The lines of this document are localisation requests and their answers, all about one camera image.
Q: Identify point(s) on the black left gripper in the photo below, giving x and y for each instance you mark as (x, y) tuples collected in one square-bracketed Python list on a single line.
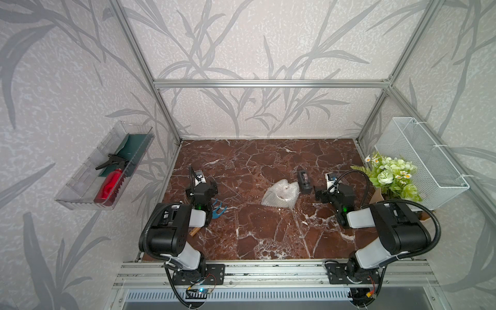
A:
[(212, 190)]

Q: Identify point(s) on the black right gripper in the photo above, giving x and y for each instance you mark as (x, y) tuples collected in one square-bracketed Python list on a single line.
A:
[(324, 193)]

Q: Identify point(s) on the clear bubble wrap sheet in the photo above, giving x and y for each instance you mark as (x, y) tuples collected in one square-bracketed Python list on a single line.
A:
[(281, 195)]

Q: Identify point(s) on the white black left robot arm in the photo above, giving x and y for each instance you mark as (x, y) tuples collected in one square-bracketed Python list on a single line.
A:
[(165, 234)]

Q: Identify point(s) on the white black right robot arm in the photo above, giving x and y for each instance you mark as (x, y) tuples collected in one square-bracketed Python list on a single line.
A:
[(405, 229)]

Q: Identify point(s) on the green white artificial flowers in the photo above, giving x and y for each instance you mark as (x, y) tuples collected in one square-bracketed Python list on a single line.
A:
[(393, 176)]

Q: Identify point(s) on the green card in tray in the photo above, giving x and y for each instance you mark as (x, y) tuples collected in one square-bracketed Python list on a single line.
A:
[(128, 148)]

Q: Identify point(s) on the red black pruning shears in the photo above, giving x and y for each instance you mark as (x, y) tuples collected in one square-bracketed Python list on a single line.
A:
[(108, 192)]

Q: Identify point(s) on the green circuit board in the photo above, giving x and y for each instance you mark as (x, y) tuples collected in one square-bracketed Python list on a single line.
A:
[(200, 293)]

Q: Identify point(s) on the blue garden fork wooden handle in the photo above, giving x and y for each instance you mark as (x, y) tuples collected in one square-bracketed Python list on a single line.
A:
[(218, 210)]

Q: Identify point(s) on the white wire mesh basket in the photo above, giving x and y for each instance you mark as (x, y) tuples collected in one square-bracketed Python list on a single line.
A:
[(437, 179)]

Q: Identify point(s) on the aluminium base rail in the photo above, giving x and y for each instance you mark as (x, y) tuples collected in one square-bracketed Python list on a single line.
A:
[(275, 274)]

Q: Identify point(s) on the clear plastic wall tray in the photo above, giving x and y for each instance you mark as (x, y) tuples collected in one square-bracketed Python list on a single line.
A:
[(80, 191)]

